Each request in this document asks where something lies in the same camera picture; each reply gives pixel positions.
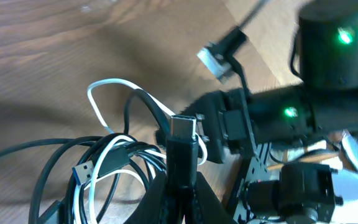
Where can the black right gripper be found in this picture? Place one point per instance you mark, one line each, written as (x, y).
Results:
(239, 122)

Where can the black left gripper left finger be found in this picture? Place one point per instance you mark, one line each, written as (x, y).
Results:
(152, 209)

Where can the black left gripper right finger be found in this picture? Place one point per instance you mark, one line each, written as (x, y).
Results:
(206, 207)

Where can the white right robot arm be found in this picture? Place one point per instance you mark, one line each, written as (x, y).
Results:
(326, 45)

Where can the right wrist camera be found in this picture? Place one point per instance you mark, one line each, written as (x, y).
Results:
(219, 58)

